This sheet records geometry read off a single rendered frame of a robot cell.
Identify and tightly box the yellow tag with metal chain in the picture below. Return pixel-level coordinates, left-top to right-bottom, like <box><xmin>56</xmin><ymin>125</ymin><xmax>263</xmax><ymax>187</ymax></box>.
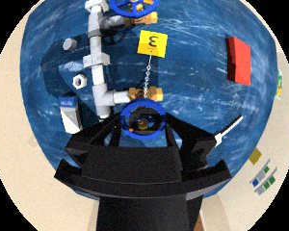
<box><xmin>138</xmin><ymin>31</ymin><xmax>167</xmax><ymax>97</ymax></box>

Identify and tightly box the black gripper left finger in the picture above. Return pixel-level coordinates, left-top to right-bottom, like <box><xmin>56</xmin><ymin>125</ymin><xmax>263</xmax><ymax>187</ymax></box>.
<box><xmin>69</xmin><ymin>112</ymin><xmax>121</xmax><ymax>146</ymax></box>

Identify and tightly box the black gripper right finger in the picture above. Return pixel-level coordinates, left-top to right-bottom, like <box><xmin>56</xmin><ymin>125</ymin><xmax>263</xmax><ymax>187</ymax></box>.
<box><xmin>165</xmin><ymin>113</ymin><xmax>217</xmax><ymax>166</ymax></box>

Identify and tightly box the white hex nut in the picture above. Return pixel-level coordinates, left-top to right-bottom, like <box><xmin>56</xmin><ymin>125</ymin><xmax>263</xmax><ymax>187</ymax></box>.
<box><xmin>73</xmin><ymin>74</ymin><xmax>87</xmax><ymax>89</ymax></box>

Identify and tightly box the red rectangular block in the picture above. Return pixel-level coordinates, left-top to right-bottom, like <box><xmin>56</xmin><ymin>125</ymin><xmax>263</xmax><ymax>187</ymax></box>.
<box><xmin>226</xmin><ymin>37</ymin><xmax>250</xmax><ymax>86</ymax></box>

